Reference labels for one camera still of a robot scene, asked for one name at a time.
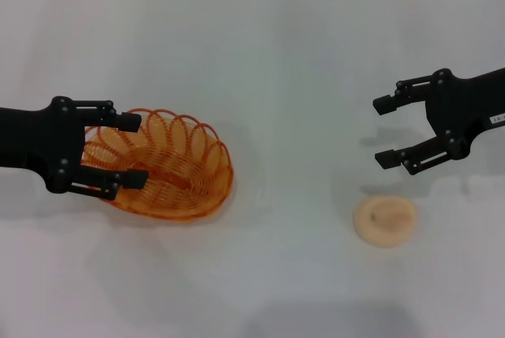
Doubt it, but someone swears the round beige bread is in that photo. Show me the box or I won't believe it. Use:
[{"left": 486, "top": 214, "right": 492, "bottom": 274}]
[{"left": 353, "top": 194, "right": 418, "bottom": 249}]

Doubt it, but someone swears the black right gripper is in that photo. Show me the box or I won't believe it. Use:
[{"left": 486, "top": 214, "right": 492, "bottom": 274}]
[{"left": 372, "top": 67, "right": 505, "bottom": 176}]

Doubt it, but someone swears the orange wire-weave oval basket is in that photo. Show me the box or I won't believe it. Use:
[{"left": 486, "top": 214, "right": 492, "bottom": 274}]
[{"left": 80, "top": 107, "right": 234, "bottom": 221}]

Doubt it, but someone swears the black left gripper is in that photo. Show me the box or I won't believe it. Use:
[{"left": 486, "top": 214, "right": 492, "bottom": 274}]
[{"left": 0, "top": 96, "right": 150, "bottom": 201}]

